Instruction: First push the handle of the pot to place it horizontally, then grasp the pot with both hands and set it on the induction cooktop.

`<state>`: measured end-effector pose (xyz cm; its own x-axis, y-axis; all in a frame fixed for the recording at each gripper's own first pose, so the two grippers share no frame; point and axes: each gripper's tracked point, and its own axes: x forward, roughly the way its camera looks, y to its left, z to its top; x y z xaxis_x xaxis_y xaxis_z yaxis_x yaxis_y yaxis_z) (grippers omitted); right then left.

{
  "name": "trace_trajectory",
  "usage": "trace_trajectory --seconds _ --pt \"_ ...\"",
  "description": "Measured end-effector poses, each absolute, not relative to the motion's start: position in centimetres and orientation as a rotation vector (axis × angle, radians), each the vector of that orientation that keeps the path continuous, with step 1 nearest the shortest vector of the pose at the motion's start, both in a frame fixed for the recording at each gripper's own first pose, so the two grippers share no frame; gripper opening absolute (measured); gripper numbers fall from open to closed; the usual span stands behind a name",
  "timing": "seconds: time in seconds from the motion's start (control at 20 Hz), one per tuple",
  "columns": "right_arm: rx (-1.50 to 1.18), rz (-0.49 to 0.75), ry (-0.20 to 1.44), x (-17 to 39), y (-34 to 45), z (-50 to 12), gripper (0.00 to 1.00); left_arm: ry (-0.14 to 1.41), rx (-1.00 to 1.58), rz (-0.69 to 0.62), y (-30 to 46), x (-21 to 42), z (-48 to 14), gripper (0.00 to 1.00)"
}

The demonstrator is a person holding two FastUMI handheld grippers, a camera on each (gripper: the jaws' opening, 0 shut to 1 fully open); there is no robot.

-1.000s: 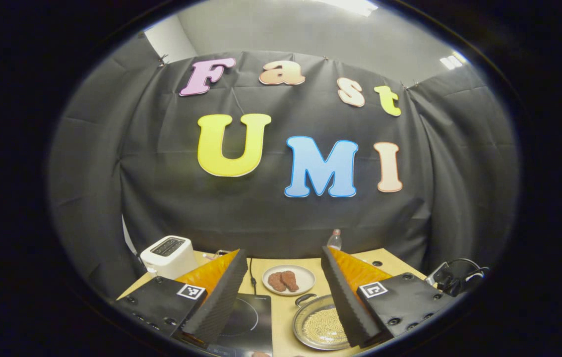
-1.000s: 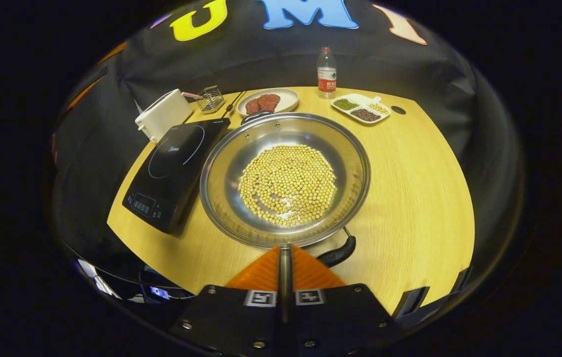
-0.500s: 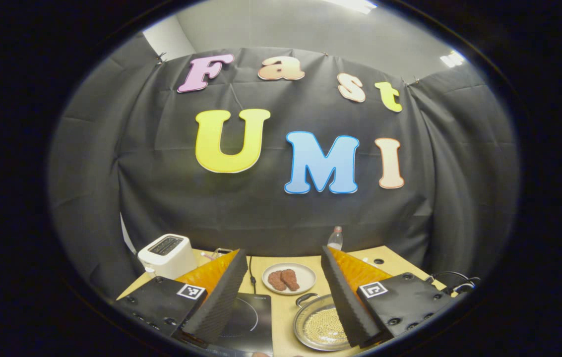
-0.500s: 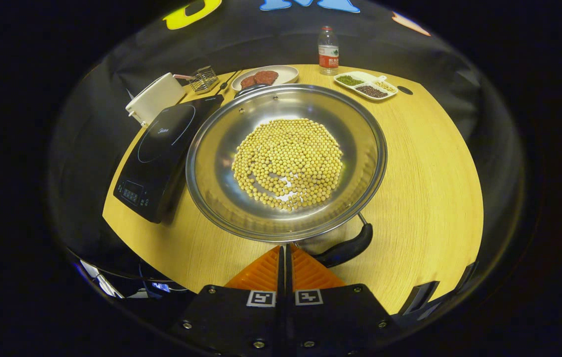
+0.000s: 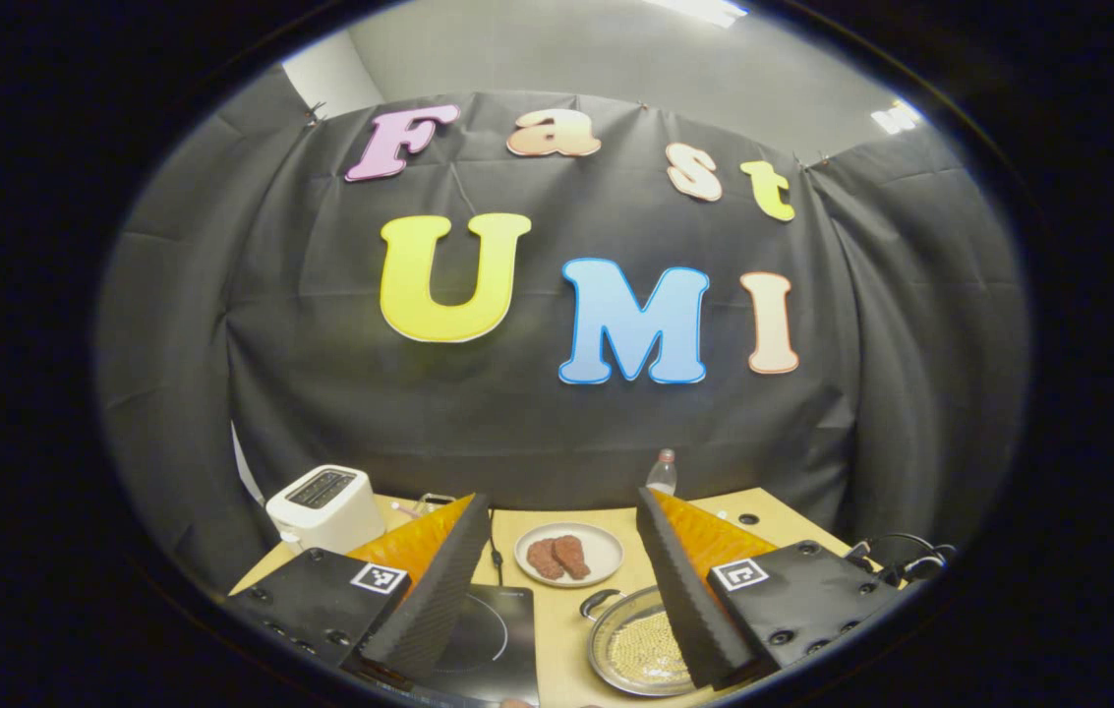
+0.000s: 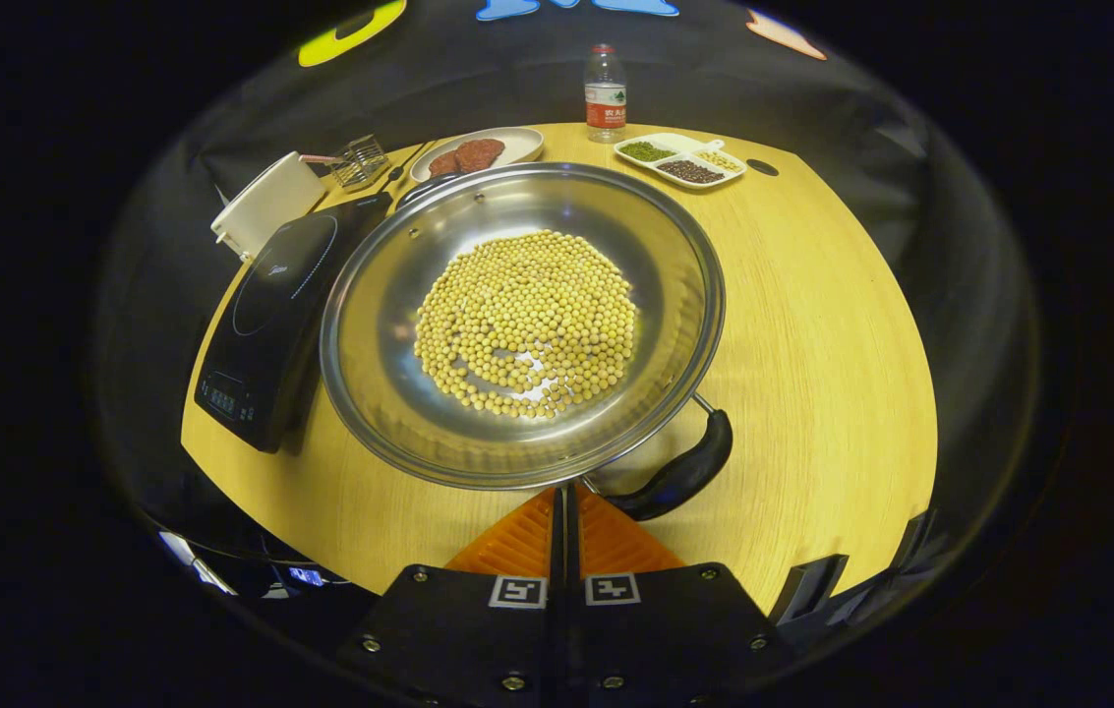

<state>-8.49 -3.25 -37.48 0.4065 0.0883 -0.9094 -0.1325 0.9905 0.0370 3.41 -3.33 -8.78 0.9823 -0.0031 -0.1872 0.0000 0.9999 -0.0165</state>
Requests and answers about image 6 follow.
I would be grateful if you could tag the black table grommet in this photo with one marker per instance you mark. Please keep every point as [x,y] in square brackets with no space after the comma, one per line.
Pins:
[763,167]

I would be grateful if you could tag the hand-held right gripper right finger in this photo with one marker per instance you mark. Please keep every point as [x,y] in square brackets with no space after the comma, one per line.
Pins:
[665,639]

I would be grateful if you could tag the clear plastic water bottle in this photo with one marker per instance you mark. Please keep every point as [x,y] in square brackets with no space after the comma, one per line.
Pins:
[606,98]

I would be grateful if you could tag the round white plate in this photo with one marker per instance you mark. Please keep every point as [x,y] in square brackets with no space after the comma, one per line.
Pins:
[522,146]

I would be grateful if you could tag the white toaster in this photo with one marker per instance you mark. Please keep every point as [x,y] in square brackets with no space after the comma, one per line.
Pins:
[266,202]

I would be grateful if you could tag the black induction cooktop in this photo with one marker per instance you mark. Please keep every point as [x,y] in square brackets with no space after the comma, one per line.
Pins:
[271,295]

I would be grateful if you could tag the pile of yellow soybeans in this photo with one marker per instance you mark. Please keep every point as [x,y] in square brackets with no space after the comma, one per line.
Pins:
[527,315]

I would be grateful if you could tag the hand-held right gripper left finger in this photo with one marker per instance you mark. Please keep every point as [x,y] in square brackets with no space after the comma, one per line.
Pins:
[478,639]

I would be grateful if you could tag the stainless steel pot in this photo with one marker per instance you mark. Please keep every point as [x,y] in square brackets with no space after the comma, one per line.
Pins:
[380,324]

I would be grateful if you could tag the pink striped stick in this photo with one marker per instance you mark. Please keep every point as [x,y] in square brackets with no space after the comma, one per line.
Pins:
[316,158]

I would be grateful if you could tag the red raw meat slice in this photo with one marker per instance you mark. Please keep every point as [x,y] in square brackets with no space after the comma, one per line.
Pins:
[443,163]
[480,153]

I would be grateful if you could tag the white divided bean dish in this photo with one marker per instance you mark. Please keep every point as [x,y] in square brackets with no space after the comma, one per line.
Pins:
[679,147]

